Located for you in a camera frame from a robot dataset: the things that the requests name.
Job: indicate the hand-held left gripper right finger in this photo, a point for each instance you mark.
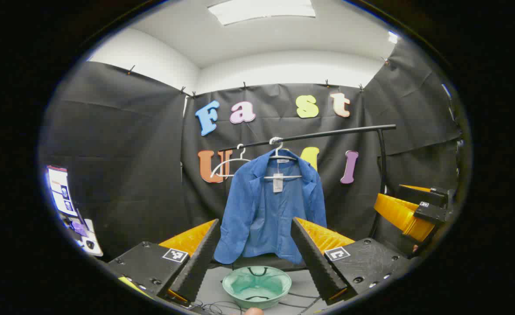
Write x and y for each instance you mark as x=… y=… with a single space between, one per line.
x=316 y=262

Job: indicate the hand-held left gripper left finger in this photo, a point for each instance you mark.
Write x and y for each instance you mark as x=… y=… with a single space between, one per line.
x=198 y=262

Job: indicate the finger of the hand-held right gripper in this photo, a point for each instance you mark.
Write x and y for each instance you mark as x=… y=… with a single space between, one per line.
x=432 y=197
x=399 y=214

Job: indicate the white clothes hanger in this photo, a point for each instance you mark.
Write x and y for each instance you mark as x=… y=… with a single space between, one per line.
x=225 y=175
x=283 y=176

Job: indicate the black clothes rack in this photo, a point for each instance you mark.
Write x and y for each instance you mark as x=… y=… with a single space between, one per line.
x=327 y=135

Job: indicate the black backdrop cloth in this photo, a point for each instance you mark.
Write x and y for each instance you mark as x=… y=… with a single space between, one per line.
x=121 y=153

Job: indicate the white printed poster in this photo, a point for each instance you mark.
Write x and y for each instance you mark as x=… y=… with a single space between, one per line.
x=60 y=192

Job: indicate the ceiling light panel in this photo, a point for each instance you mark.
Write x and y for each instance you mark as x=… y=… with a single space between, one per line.
x=393 y=37
x=261 y=11

